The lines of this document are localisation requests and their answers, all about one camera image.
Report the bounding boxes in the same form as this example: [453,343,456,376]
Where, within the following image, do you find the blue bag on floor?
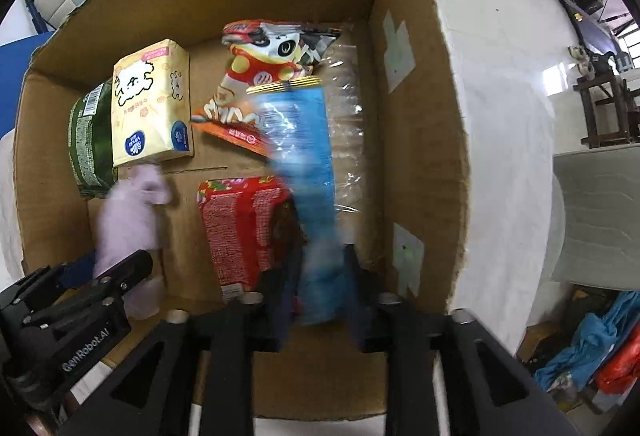
[534,291,639,392]

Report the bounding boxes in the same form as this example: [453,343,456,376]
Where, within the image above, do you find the black speaker box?
[574,0,604,15]

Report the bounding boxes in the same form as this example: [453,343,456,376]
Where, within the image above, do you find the blue snack packet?
[248,77,345,325]

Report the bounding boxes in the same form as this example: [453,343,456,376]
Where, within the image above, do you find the dark wooden chair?
[573,70,639,149]

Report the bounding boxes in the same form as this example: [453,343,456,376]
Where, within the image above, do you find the open cardboard box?
[12,0,471,422]

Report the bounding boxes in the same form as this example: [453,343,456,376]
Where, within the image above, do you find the blue foam mat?
[0,32,52,137]

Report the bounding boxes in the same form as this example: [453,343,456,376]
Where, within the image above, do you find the orange cat snack bag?
[191,19,342,156]

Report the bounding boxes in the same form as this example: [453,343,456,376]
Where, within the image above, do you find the yellow tissue pack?
[111,39,193,167]

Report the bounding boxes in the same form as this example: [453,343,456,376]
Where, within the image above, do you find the green snack bag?
[67,79,118,199]

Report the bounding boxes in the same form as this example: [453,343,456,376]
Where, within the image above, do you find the red snack bag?
[196,175,291,303]

